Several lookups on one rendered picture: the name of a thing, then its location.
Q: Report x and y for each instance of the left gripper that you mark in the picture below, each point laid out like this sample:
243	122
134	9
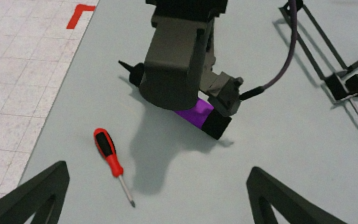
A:
217	86

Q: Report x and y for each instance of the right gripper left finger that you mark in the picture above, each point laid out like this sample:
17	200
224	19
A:
43	194

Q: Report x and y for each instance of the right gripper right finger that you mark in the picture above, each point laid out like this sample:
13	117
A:
265	190

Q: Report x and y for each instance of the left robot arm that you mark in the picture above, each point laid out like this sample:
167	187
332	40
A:
174	62

